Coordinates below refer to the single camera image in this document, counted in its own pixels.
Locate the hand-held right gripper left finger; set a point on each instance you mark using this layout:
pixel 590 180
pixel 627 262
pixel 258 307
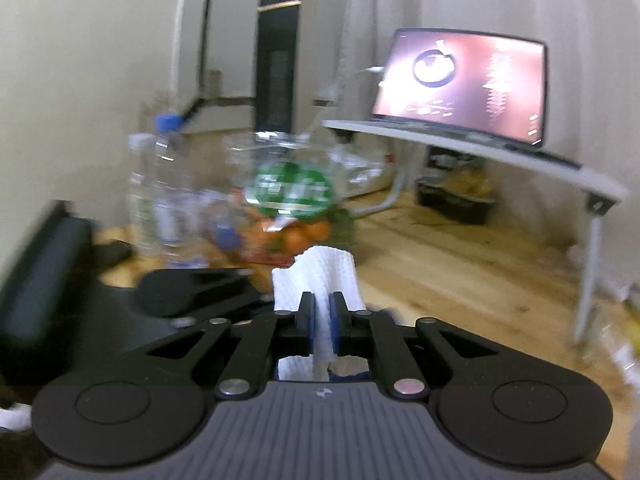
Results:
pixel 304 321

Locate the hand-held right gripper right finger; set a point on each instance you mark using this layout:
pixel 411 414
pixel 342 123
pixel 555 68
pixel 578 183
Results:
pixel 339 321

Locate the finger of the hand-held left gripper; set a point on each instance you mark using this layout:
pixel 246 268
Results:
pixel 200 287

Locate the white paper towel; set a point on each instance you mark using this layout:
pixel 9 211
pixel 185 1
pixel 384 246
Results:
pixel 320 275

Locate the clear plastic container green label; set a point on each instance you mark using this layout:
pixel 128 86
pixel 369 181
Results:
pixel 292 195

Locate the clear water bottle blue cap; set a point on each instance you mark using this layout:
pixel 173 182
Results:
pixel 162 190
pixel 226 232

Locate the clear plastic bag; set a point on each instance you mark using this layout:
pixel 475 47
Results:
pixel 367 170

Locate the black storage bin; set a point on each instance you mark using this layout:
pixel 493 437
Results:
pixel 452 202

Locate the white folding table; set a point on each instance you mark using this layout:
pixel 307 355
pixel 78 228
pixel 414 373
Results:
pixel 500 152

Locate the black tower appliance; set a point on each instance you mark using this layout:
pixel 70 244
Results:
pixel 279 60

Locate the open laptop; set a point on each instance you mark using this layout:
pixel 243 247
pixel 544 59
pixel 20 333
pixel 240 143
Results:
pixel 462 85

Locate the white wall pipe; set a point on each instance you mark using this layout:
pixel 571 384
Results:
pixel 176 35

